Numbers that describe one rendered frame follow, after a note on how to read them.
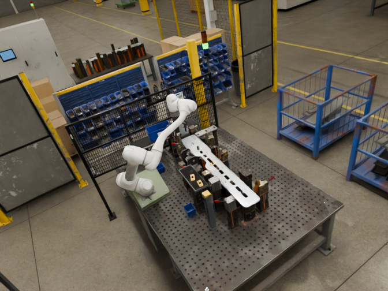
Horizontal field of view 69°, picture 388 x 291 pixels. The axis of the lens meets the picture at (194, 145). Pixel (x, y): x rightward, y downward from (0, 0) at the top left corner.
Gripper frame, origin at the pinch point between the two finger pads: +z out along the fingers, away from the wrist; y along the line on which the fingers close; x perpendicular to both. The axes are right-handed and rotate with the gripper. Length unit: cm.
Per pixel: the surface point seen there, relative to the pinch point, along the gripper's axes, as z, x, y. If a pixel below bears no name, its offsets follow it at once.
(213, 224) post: 69, -63, -9
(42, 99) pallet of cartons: 71, 454, -147
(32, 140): 37, 190, -155
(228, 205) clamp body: 44, -73, 5
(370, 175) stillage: 130, -68, 216
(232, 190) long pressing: 46, -57, 19
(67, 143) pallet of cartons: 108, 282, -126
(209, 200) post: 37, -63, -8
